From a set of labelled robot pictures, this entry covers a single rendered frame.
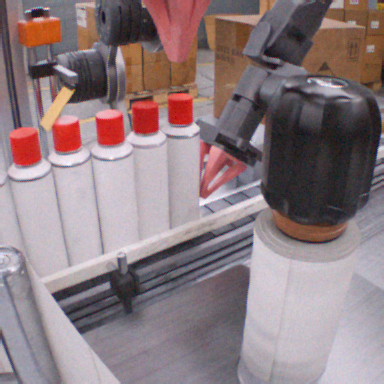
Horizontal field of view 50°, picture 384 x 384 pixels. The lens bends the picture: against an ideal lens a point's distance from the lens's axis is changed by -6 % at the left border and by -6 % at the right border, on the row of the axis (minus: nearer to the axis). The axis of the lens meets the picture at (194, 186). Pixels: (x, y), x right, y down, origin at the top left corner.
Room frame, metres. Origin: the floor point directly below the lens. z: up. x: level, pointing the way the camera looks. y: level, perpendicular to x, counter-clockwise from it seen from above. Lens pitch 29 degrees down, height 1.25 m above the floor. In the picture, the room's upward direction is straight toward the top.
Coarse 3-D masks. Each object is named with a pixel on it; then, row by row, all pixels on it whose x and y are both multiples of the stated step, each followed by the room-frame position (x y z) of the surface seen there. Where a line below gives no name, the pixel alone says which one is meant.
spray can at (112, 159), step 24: (96, 120) 0.47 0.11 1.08; (120, 120) 0.47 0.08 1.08; (96, 144) 0.48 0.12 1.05; (120, 144) 0.47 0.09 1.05; (96, 168) 0.46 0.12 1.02; (120, 168) 0.46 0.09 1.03; (96, 192) 0.47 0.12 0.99; (120, 192) 0.46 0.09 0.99; (120, 216) 0.46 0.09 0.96; (120, 240) 0.46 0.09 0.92
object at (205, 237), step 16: (240, 192) 0.66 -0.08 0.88; (256, 192) 0.66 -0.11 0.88; (208, 208) 0.61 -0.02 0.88; (224, 208) 0.61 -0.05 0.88; (240, 224) 0.56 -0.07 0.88; (192, 240) 0.52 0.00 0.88; (208, 240) 0.52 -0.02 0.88; (160, 256) 0.48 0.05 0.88; (64, 288) 0.41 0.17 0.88; (80, 288) 0.41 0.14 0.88
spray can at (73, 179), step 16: (64, 128) 0.45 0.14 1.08; (64, 144) 0.45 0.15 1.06; (80, 144) 0.46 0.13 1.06; (48, 160) 0.45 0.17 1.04; (64, 160) 0.44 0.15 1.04; (80, 160) 0.45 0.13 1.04; (64, 176) 0.44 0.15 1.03; (80, 176) 0.44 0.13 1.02; (64, 192) 0.44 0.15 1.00; (80, 192) 0.44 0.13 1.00; (64, 208) 0.44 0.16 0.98; (80, 208) 0.44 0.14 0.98; (96, 208) 0.46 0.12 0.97; (64, 224) 0.44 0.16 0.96; (80, 224) 0.44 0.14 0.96; (96, 224) 0.46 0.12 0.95; (64, 240) 0.44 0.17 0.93; (80, 240) 0.44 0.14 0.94; (96, 240) 0.45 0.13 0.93; (80, 256) 0.44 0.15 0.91; (96, 256) 0.45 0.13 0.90
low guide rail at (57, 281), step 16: (240, 208) 0.55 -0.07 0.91; (256, 208) 0.57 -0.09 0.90; (192, 224) 0.51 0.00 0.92; (208, 224) 0.52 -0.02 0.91; (224, 224) 0.53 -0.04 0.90; (144, 240) 0.47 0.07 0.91; (160, 240) 0.47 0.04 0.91; (176, 240) 0.49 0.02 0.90; (112, 256) 0.43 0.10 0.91; (128, 256) 0.44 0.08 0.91; (144, 256) 0.46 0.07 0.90; (64, 272) 0.40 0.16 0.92; (80, 272) 0.41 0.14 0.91; (96, 272) 0.42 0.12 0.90; (48, 288) 0.38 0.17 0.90
